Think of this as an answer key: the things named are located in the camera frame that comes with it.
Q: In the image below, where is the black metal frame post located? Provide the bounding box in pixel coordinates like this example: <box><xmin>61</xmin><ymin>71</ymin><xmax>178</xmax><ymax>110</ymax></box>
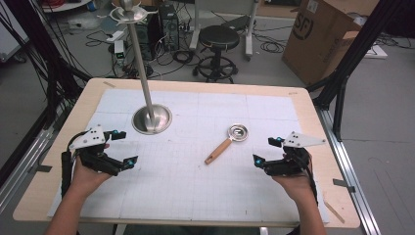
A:
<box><xmin>305</xmin><ymin>0</ymin><xmax>406</xmax><ymax>142</ymax></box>

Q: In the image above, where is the black metal frame with cables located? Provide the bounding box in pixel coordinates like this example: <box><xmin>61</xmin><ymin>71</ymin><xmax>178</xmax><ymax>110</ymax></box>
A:
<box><xmin>0</xmin><ymin>0</ymin><xmax>93</xmax><ymax>131</ymax></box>

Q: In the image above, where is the black round stool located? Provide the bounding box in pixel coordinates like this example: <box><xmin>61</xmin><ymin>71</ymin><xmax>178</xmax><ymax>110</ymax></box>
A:
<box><xmin>194</xmin><ymin>24</ymin><xmax>241</xmax><ymax>84</ymax></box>

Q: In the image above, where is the narrow black computer tower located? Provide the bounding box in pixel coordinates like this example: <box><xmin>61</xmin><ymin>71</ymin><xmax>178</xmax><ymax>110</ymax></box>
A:
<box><xmin>159</xmin><ymin>3</ymin><xmax>181</xmax><ymax>52</ymax></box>

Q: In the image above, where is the coiled black floor cable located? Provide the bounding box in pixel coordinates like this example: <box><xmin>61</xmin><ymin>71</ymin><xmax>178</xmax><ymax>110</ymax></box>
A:
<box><xmin>171</xmin><ymin>49</ymin><xmax>196</xmax><ymax>66</ymax></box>
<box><xmin>259</xmin><ymin>39</ymin><xmax>287</xmax><ymax>55</ymax></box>

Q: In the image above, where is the grey tape piece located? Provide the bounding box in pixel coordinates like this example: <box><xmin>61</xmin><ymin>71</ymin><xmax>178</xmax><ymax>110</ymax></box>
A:
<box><xmin>332</xmin><ymin>177</ymin><xmax>357</xmax><ymax>194</ymax></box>
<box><xmin>34</xmin><ymin>164</ymin><xmax>54</xmax><ymax>174</ymax></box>

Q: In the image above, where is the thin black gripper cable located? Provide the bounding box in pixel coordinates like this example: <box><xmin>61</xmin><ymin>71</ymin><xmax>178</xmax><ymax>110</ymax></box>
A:
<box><xmin>304</xmin><ymin>160</ymin><xmax>320</xmax><ymax>208</ymax></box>

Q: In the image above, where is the person's right hand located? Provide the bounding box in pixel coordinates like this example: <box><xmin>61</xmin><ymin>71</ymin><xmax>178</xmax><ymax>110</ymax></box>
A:
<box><xmin>272</xmin><ymin>153</ymin><xmax>316</xmax><ymax>204</ymax></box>

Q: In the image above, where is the metal strainer with wooden handle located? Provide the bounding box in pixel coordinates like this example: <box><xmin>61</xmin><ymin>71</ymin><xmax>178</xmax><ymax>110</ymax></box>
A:
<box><xmin>204</xmin><ymin>122</ymin><xmax>250</xmax><ymax>165</ymax></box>

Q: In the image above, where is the black flat case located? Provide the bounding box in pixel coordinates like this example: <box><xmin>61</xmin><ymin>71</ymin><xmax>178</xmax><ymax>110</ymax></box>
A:
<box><xmin>220</xmin><ymin>14</ymin><xmax>253</xmax><ymax>32</ymax></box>

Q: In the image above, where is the wide black computer tower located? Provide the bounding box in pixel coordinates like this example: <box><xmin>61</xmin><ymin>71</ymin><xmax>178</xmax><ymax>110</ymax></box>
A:
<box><xmin>134</xmin><ymin>13</ymin><xmax>163</xmax><ymax>62</ymax></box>

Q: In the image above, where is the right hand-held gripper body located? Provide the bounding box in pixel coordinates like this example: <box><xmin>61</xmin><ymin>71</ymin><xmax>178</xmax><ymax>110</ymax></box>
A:
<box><xmin>263</xmin><ymin>130</ymin><xmax>327</xmax><ymax>177</ymax></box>

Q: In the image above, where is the long white power strip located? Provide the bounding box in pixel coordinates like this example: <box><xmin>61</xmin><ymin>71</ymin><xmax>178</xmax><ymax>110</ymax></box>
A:
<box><xmin>362</xmin><ymin>43</ymin><xmax>390</xmax><ymax>60</ymax></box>

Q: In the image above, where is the white board panel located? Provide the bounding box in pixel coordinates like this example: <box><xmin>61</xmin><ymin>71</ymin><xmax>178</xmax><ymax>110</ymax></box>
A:
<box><xmin>0</xmin><ymin>0</ymin><xmax>31</xmax><ymax>64</ymax></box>

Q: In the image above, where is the person's left hand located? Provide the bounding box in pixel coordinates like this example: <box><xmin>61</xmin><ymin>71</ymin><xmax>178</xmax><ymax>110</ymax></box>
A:
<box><xmin>69</xmin><ymin>143</ymin><xmax>114</xmax><ymax>198</ymax></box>

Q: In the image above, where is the large cardboard box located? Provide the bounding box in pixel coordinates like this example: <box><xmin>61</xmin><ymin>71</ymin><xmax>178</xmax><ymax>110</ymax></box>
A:
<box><xmin>281</xmin><ymin>0</ymin><xmax>382</xmax><ymax>87</ymax></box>

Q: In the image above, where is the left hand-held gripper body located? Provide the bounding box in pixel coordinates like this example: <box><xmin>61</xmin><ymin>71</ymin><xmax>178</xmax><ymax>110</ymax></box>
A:
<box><xmin>67</xmin><ymin>125</ymin><xmax>120</xmax><ymax>177</ymax></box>

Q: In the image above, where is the white round table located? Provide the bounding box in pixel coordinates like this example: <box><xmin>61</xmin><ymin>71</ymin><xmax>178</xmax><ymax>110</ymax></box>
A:
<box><xmin>41</xmin><ymin>0</ymin><xmax>93</xmax><ymax>14</ymax></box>

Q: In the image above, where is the white stand frame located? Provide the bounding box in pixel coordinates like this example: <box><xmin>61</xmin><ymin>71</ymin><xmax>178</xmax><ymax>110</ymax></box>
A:
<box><xmin>189</xmin><ymin>0</ymin><xmax>259</xmax><ymax>62</ymax></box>

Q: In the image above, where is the white device with green display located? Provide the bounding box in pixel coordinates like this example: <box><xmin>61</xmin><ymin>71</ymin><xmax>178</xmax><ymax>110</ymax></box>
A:
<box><xmin>114</xmin><ymin>39</ymin><xmax>127</xmax><ymax>66</ymax></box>

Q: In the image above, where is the aluminium rail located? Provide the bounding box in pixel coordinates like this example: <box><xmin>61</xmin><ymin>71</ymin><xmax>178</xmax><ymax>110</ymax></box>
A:
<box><xmin>313</xmin><ymin>106</ymin><xmax>382</xmax><ymax>235</ymax></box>
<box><xmin>0</xmin><ymin>126</ymin><xmax>56</xmax><ymax>213</ymax></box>

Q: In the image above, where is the black sleeved cable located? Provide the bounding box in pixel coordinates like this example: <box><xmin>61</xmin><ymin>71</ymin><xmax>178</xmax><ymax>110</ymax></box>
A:
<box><xmin>61</xmin><ymin>131</ymin><xmax>91</xmax><ymax>199</ymax></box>

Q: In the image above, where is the tall metal hook stand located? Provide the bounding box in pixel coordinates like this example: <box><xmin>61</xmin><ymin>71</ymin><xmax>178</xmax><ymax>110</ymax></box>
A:
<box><xmin>97</xmin><ymin>0</ymin><xmax>173</xmax><ymax>135</ymax></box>

